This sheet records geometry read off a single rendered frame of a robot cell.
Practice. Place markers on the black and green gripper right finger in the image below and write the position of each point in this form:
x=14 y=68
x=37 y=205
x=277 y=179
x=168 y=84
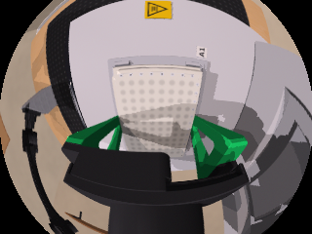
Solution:
x=228 y=146

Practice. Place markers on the grey benchtop lab instrument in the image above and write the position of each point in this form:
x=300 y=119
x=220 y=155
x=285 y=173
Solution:
x=250 y=87

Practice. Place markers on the white well plate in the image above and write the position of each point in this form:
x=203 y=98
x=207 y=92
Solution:
x=156 y=105

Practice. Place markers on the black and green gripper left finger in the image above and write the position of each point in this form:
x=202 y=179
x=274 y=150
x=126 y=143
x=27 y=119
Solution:
x=92 y=136

